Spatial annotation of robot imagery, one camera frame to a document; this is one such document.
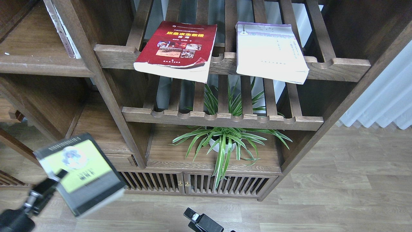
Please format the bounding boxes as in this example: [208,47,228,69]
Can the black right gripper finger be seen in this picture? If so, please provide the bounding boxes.
[183,208,200,223]

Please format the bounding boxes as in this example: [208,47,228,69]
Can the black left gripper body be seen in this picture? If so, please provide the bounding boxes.
[0,178,60,232]

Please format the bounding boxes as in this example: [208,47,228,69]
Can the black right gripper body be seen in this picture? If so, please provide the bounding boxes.
[188,214,235,232]

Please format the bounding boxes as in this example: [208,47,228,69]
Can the white plant pot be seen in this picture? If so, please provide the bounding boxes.
[209,135,236,154]

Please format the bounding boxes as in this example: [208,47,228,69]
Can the white and purple book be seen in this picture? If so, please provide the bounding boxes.
[236,22,309,85]

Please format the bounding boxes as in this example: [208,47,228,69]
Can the green and black book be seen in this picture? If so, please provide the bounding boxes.
[34,133,127,218]

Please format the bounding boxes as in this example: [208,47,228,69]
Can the dark wooden bookshelf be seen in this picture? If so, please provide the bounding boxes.
[1,0,411,201]

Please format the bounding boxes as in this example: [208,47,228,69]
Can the red cover book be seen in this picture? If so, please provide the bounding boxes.
[134,21,217,83]

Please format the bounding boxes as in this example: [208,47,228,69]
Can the white book standing upright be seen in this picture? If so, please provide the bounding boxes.
[44,0,81,59]

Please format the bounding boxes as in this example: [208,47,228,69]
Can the green spider plant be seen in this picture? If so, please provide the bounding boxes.
[169,79,292,189]

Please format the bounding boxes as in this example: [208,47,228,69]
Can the white curtain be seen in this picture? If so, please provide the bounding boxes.
[337,42,412,130]

